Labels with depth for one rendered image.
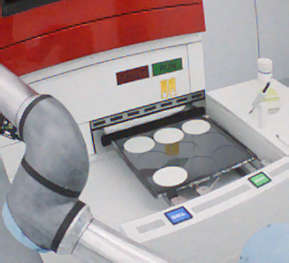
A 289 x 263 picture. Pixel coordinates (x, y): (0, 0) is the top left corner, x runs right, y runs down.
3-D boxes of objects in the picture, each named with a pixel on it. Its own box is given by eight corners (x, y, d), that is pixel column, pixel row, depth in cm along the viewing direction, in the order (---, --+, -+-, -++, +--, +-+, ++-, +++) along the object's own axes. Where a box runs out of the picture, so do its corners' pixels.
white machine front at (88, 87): (9, 180, 146) (-16, 83, 128) (203, 123, 172) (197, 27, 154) (10, 183, 144) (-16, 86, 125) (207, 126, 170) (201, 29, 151)
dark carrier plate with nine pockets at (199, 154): (114, 143, 151) (114, 141, 151) (202, 116, 162) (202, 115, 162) (157, 195, 122) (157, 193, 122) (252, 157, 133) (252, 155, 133)
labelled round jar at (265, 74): (255, 79, 171) (254, 59, 166) (265, 77, 173) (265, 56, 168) (264, 86, 165) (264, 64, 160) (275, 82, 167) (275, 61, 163)
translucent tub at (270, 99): (256, 105, 150) (257, 88, 147) (274, 103, 150) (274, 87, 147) (263, 114, 144) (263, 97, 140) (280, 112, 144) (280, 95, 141)
